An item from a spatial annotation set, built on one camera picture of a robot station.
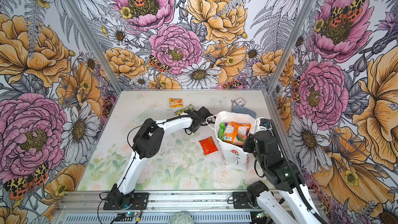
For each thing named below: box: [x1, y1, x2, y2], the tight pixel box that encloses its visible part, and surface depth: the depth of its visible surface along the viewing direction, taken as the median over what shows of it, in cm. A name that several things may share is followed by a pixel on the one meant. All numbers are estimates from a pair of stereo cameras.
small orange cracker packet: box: [168, 98, 184, 108], surface depth 114 cm
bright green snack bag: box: [218, 122, 226, 141], surface depth 81 cm
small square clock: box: [234, 97, 246, 107], surface depth 115 cm
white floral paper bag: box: [214, 110, 235, 168], surface depth 77 cm
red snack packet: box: [198, 135, 219, 156], surface depth 94 cm
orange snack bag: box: [222, 121, 252, 146], surface depth 79 cm
